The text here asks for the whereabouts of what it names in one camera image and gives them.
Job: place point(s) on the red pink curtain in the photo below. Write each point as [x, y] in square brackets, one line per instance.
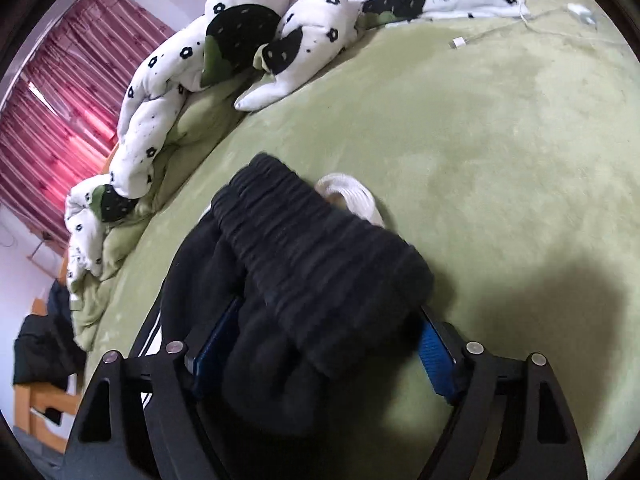
[58, 125]

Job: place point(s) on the white black-flower duvet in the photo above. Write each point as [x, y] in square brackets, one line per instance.
[288, 41]

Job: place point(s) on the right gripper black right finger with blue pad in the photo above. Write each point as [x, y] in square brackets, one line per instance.
[509, 418]

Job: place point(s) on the wooden bed frame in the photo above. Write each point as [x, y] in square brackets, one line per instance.
[31, 401]

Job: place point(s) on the green fleece blanket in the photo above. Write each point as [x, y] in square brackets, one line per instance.
[165, 169]

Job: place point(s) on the black jacket on footboard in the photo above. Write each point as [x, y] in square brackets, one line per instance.
[45, 351]

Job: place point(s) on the dark blue garment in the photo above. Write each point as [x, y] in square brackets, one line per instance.
[58, 306]

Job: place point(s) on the black pants white side stripe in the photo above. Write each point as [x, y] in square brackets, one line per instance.
[320, 295]

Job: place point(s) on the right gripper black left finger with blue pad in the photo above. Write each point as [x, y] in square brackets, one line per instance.
[152, 417]

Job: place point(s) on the green fleece bed sheet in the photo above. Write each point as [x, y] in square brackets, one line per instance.
[508, 154]

